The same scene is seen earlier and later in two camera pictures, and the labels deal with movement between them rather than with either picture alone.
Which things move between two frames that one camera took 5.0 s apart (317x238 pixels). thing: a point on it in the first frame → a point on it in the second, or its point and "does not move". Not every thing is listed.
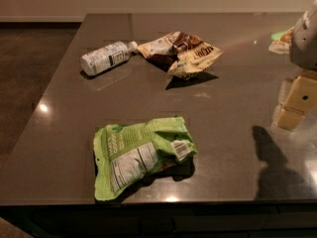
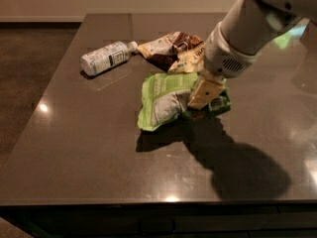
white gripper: [305, 42] → [222, 59]
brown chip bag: [181, 54] does not move
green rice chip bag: [124, 154] → [165, 98]
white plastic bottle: [106, 57] does not move
